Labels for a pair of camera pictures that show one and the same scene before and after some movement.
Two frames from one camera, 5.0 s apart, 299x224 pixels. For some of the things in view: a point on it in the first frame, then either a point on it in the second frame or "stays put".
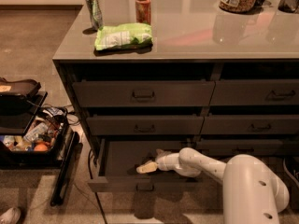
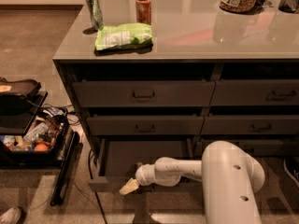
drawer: (143, 93) stays put
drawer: (120, 158) stays put
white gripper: (163, 162) to (144, 175)
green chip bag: (137, 35) stays put
